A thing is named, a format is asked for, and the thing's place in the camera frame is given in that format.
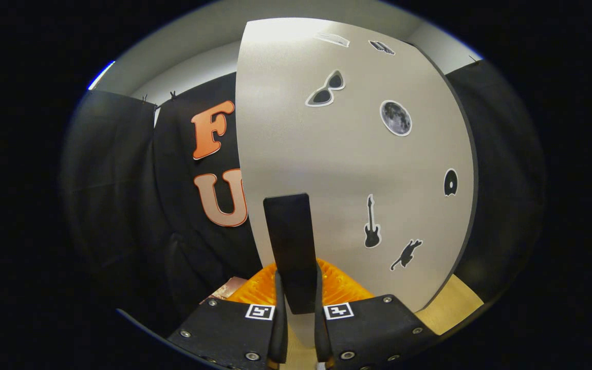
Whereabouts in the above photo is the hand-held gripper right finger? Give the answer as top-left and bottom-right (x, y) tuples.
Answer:
(314, 260), (438, 370)

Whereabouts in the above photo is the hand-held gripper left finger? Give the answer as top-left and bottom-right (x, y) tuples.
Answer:
(168, 262), (289, 370)

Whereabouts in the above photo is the beige shoe cabinet door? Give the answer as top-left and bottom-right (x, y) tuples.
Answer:
(235, 18), (479, 351)

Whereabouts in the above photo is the brown cover book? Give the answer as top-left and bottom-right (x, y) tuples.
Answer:
(201, 276), (248, 304)

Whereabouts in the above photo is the black backdrop cloth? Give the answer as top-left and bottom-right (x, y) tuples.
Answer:
(62, 57), (546, 335)

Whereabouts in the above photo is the narrow ceiling light strip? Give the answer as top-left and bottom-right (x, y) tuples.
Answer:
(88, 61), (116, 90)

